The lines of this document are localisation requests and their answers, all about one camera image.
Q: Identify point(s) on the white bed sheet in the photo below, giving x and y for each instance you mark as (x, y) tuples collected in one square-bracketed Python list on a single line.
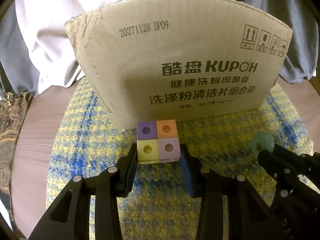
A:
[(42, 24)]

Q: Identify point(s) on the cardboard box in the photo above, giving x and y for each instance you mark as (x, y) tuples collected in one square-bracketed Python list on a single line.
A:
[(178, 59)]

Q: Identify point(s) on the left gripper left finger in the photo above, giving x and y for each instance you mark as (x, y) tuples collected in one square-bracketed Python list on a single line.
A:
[(68, 215)]

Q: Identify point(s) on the yellow blue plaid mat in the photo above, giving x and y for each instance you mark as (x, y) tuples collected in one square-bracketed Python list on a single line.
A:
[(158, 206)]

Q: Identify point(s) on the colourful four cube block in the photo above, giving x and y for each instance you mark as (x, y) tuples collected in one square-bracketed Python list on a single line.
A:
[(157, 142)]

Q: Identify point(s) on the brown patterned cloth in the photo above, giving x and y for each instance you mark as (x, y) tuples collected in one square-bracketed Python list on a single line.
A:
[(14, 108)]

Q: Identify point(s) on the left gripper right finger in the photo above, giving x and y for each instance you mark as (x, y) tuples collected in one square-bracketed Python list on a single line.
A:
[(231, 208)]

